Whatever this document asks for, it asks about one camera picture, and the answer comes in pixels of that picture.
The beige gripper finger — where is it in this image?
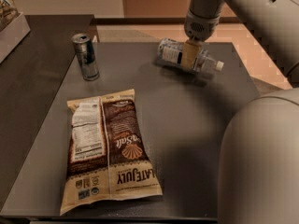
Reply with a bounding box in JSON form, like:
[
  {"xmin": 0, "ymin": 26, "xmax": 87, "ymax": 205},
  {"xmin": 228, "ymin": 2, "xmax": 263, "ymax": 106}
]
[{"xmin": 181, "ymin": 39, "xmax": 202, "ymax": 69}]

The clear plastic water bottle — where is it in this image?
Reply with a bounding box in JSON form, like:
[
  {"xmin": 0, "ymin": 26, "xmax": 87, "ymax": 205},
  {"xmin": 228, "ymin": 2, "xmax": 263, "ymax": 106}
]
[{"xmin": 157, "ymin": 38, "xmax": 224, "ymax": 74}]

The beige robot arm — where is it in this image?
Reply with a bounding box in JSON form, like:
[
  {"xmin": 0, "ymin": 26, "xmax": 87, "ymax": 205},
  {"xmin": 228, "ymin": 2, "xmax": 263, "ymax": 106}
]
[{"xmin": 185, "ymin": 0, "xmax": 299, "ymax": 224}]

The brown Late July chip bag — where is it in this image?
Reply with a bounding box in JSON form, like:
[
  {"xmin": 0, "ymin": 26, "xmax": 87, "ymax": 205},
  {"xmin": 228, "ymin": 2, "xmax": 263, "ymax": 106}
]
[{"xmin": 60, "ymin": 90, "xmax": 163, "ymax": 215}]

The silver blue energy drink can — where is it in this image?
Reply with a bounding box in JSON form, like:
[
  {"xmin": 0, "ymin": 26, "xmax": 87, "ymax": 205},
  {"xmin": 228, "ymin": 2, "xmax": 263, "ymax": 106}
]
[{"xmin": 71, "ymin": 34, "xmax": 99, "ymax": 81}]

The white snack box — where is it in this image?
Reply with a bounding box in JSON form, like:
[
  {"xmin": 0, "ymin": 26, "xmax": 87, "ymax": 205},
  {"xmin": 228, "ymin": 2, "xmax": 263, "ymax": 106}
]
[{"xmin": 0, "ymin": 0, "xmax": 31, "ymax": 63}]

